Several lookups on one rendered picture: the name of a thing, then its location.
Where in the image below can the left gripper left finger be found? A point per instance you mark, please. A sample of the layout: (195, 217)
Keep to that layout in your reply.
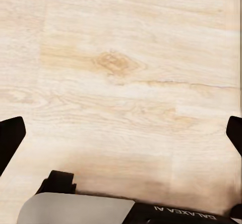
(12, 132)

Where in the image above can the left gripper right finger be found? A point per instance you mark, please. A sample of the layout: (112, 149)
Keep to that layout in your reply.
(234, 132)

